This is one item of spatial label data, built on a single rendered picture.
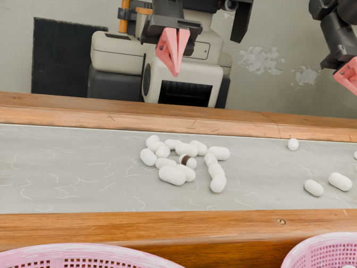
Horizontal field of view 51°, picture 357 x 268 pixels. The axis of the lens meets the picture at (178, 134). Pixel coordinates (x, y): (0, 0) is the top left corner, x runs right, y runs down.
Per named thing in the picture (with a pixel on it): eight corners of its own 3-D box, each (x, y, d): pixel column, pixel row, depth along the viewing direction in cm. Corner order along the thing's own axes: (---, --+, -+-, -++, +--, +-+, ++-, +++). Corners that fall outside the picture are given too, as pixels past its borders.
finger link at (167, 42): (210, 65, 63) (202, 23, 67) (168, 60, 60) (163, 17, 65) (196, 89, 68) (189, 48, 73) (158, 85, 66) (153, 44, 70)
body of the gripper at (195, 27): (204, 29, 67) (198, -1, 70) (148, 21, 63) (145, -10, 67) (192, 53, 72) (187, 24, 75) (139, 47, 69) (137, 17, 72)
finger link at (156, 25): (196, 64, 62) (189, 21, 66) (154, 59, 60) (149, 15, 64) (183, 88, 68) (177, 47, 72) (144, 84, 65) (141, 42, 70)
